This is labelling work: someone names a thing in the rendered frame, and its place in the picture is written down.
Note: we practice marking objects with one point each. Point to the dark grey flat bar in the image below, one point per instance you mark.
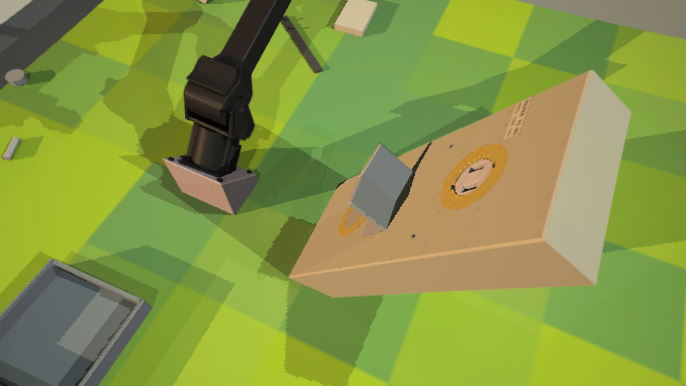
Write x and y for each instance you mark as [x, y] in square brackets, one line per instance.
[301, 44]

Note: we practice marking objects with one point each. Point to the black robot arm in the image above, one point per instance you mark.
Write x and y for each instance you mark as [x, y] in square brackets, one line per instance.
[219, 89]

